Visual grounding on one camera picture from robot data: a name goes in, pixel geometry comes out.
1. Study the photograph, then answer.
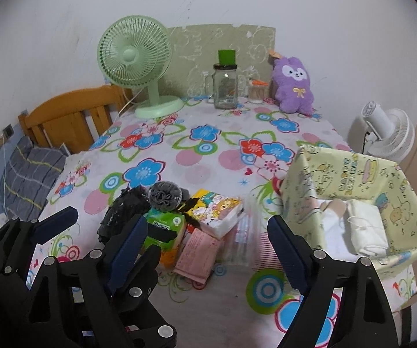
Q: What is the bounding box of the yellow cartoon print storage box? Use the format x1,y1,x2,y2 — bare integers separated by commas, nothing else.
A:
280,144,417,269

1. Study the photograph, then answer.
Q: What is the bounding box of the green patterned wall panel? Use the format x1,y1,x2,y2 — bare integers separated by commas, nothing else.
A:
167,23,276,99

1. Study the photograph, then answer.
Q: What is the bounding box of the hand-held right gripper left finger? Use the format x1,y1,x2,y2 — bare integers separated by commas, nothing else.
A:
25,215,149,348

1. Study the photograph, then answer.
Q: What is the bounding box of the grey plaid pillow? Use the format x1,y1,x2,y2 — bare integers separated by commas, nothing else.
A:
0,137,68,222

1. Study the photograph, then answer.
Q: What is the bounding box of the green tissue pack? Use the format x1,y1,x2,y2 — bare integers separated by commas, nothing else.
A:
141,208,188,255

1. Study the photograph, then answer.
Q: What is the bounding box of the green desk fan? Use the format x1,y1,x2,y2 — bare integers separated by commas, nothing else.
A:
97,15,185,119

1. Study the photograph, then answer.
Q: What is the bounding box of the purple plush toy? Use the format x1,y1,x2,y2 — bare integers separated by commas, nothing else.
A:
269,56,315,114

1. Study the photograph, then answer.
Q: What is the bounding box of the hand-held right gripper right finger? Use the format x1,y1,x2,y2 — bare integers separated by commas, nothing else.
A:
267,215,400,348

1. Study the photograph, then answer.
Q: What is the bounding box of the green plastic cup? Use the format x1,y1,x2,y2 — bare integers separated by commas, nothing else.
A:
218,49,237,66

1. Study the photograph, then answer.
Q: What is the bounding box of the white fan power cord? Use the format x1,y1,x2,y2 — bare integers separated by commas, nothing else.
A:
117,89,139,117

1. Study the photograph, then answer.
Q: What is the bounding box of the white and pink cloth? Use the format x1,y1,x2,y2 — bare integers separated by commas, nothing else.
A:
319,199,350,259

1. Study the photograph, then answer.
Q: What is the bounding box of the black plastic bag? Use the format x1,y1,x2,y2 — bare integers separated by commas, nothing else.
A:
100,188,152,244

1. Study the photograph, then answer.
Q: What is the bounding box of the white fan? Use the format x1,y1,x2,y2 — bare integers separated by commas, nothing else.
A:
353,101,416,164

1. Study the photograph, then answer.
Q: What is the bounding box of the white folded cloth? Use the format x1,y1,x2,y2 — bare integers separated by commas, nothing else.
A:
345,199,389,257

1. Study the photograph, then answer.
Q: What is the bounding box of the glass mug jar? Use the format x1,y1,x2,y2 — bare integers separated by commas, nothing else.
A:
205,63,239,110

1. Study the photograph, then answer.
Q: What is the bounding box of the small jar with orange lid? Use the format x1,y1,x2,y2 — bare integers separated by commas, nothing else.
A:
248,79,269,105

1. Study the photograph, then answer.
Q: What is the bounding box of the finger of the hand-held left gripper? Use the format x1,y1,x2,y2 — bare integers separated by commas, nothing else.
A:
81,244,177,348
0,206,79,287

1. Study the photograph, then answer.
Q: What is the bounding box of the wooden bed headboard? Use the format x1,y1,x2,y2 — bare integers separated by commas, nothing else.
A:
17,85,134,155

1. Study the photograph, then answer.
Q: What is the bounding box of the pink paper slip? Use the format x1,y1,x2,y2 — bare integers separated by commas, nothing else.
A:
174,230,221,285

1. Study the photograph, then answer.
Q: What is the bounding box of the clear plastic bag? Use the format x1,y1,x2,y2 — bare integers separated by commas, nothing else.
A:
222,196,268,271

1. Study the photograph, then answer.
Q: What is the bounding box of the cartoon print tissue pack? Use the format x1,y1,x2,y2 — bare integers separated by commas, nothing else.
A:
187,189,247,240

